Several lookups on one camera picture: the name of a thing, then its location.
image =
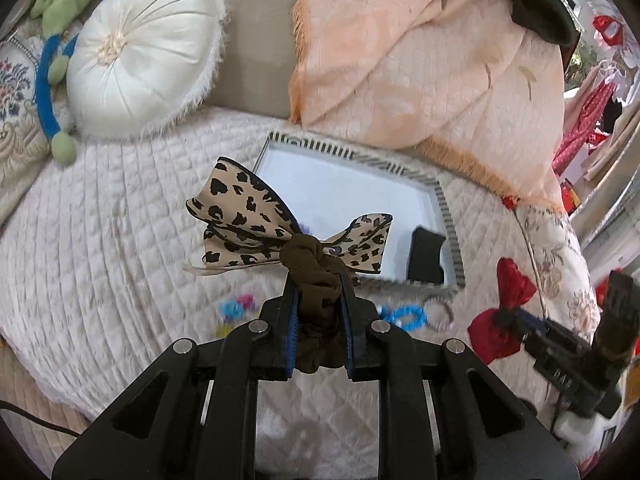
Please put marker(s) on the brown scrunchie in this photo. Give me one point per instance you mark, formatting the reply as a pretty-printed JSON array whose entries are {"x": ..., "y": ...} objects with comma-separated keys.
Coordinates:
[{"x": 317, "y": 277}]

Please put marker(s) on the embroidered floral pillow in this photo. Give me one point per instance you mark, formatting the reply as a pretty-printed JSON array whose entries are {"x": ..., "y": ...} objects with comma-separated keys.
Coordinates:
[{"x": 24, "y": 147}]

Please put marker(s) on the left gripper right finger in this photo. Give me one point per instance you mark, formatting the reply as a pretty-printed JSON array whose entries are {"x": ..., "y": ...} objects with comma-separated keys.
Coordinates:
[{"x": 362, "y": 360}]

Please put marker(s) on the floral beige pillow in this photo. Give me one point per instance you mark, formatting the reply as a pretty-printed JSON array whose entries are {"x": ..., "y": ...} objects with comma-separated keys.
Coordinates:
[{"x": 561, "y": 273}]

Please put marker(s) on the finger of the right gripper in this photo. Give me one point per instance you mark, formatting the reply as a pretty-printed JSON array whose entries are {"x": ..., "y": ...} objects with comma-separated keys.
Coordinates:
[
  {"x": 519, "y": 321},
  {"x": 617, "y": 331}
]

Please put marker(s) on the round white satin cushion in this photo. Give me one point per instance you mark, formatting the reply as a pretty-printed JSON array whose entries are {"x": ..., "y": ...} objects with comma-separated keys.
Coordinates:
[{"x": 139, "y": 66}]

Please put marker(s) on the red satin bow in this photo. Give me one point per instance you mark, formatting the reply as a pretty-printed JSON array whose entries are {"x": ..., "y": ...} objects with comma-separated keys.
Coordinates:
[{"x": 492, "y": 333}]

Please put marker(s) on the green plush toy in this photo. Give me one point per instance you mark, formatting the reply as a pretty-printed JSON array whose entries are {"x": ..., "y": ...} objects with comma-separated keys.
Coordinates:
[{"x": 56, "y": 17}]

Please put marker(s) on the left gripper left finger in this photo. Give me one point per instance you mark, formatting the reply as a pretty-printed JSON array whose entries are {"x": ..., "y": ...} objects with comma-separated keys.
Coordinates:
[{"x": 277, "y": 350}]

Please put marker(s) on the black velvet cushion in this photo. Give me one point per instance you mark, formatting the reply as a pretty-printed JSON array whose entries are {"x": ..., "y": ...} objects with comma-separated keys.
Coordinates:
[{"x": 424, "y": 257}]

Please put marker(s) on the peach fringed blanket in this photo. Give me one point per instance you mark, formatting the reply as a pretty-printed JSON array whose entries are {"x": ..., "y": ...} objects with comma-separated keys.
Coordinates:
[{"x": 456, "y": 81}]

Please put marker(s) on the striped tray box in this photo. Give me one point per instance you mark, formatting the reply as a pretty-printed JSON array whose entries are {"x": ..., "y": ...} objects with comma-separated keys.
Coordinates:
[{"x": 326, "y": 186}]

